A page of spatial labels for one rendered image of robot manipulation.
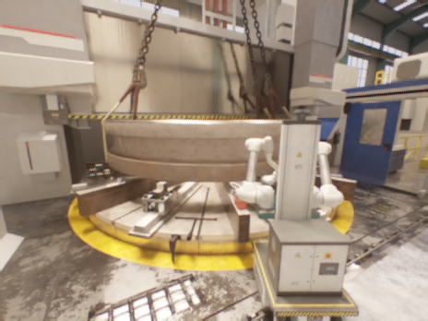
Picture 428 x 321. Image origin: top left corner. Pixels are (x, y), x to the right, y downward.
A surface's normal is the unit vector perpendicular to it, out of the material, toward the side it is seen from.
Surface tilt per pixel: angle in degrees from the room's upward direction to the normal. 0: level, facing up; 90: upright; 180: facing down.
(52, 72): 90
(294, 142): 90
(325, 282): 90
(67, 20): 90
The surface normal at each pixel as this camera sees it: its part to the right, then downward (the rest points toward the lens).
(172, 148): -0.24, 0.20
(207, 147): -0.01, 0.21
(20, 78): 0.47, 0.18
